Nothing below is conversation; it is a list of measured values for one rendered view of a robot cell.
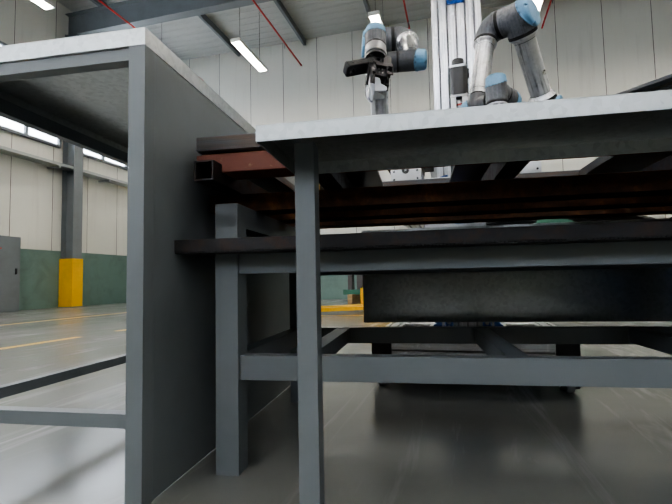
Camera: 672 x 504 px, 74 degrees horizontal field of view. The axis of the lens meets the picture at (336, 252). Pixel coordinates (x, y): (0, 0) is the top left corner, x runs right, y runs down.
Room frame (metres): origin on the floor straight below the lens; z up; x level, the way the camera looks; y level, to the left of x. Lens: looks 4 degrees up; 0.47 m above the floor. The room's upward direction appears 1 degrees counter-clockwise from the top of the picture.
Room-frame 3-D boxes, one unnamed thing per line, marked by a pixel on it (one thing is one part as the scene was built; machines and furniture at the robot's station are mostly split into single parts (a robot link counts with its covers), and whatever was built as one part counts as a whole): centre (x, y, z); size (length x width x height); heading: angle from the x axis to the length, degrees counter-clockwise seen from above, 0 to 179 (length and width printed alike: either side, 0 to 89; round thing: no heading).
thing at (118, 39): (1.66, 0.60, 1.03); 1.30 x 0.60 x 0.04; 170
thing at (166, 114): (1.61, 0.32, 0.50); 1.30 x 0.04 x 1.01; 170
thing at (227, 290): (1.17, 0.27, 0.34); 0.06 x 0.06 x 0.68; 80
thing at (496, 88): (1.60, -0.60, 1.16); 0.09 x 0.08 x 0.11; 136
